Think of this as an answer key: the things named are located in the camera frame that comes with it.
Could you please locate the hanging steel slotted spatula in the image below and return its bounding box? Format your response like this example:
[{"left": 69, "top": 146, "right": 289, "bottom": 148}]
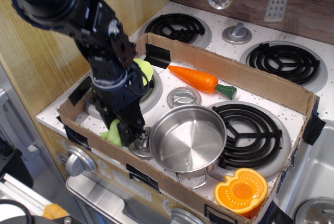
[{"left": 264, "top": 0, "right": 288, "bottom": 22}]

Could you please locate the silver oven door handle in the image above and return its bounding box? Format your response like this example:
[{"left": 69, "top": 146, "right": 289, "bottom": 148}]
[{"left": 66, "top": 174, "right": 170, "bottom": 223}]

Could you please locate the orange toy fruit half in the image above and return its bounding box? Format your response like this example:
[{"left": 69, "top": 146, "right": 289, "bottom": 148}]
[{"left": 214, "top": 168, "right": 269, "bottom": 216}]

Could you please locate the black burner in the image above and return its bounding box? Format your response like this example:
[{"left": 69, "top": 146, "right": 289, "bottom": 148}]
[
  {"left": 212, "top": 103, "right": 283, "bottom": 169},
  {"left": 245, "top": 43, "right": 320, "bottom": 85},
  {"left": 85, "top": 78, "right": 154, "bottom": 105},
  {"left": 144, "top": 13, "right": 207, "bottom": 43}
]

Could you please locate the front left black burner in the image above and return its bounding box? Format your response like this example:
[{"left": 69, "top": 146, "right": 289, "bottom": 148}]
[{"left": 85, "top": 78, "right": 154, "bottom": 105}]

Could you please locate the small steel pot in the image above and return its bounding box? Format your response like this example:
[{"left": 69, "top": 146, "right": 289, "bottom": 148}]
[{"left": 149, "top": 104, "right": 227, "bottom": 190}]

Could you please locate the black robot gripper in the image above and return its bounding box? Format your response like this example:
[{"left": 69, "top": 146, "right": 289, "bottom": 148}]
[{"left": 90, "top": 62, "right": 145, "bottom": 147}]

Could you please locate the silver centre stove knob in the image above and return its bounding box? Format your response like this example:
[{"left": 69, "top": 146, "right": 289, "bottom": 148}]
[{"left": 166, "top": 87, "right": 202, "bottom": 109}]

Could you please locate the orange toy carrot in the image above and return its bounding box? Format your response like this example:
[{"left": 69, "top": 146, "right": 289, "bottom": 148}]
[{"left": 168, "top": 65, "right": 237, "bottom": 99}]

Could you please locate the brown cardboard fence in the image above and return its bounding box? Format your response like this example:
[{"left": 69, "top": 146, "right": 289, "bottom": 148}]
[{"left": 58, "top": 33, "right": 323, "bottom": 223}]

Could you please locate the steel sink basin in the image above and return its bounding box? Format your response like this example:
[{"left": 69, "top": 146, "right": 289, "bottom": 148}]
[{"left": 273, "top": 120, "right": 333, "bottom": 223}]

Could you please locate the black cable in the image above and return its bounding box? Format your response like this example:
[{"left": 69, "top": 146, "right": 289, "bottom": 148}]
[{"left": 0, "top": 199, "right": 34, "bottom": 224}]

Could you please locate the front right black burner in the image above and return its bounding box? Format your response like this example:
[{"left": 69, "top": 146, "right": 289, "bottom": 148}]
[{"left": 212, "top": 103, "right": 283, "bottom": 169}]

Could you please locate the silver front stove knob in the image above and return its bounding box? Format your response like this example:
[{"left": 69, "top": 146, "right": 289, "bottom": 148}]
[{"left": 128, "top": 127, "right": 152, "bottom": 160}]

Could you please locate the rear right black burner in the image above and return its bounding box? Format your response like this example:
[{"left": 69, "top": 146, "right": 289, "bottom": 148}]
[{"left": 245, "top": 43, "right": 320, "bottom": 85}]

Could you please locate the silver rear stove knob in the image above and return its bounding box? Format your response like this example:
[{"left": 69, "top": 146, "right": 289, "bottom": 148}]
[{"left": 222, "top": 23, "right": 253, "bottom": 45}]

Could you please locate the silver stove knob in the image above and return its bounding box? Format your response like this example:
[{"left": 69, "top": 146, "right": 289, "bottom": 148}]
[
  {"left": 128, "top": 127, "right": 152, "bottom": 160},
  {"left": 166, "top": 87, "right": 202, "bottom": 109},
  {"left": 222, "top": 23, "right": 253, "bottom": 45}
]

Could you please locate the silver oven knob left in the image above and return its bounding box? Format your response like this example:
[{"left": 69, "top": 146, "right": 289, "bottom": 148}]
[{"left": 65, "top": 145, "right": 97, "bottom": 176}]

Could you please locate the silver oven knob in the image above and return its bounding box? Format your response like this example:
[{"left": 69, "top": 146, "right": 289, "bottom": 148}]
[
  {"left": 171, "top": 207, "right": 202, "bottom": 224},
  {"left": 65, "top": 145, "right": 97, "bottom": 176}
]

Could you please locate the green toy broccoli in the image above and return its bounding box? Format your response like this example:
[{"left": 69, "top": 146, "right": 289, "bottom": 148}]
[{"left": 101, "top": 119, "right": 123, "bottom": 147}]

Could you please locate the rear left black burner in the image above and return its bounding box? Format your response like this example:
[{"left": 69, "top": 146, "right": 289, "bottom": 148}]
[{"left": 144, "top": 13, "right": 207, "bottom": 43}]

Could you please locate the silver oven knob right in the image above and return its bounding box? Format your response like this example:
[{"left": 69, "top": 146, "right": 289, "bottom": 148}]
[{"left": 171, "top": 207, "right": 202, "bottom": 224}]

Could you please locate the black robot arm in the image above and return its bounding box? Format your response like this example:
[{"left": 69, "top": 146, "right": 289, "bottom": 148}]
[{"left": 11, "top": 0, "right": 148, "bottom": 146}]

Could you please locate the steel pot lid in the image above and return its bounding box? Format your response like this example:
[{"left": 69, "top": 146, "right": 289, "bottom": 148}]
[{"left": 294, "top": 197, "right": 333, "bottom": 224}]

